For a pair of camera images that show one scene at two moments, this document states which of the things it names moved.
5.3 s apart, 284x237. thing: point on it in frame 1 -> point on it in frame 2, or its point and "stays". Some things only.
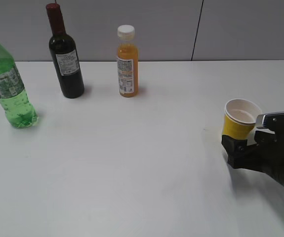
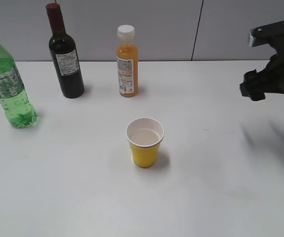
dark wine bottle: x=64 y=54 stays
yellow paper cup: x=240 y=118 -> x=145 y=136
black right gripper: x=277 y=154 -> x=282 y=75
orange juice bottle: x=127 y=61 stays
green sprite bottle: x=2 y=75 stays
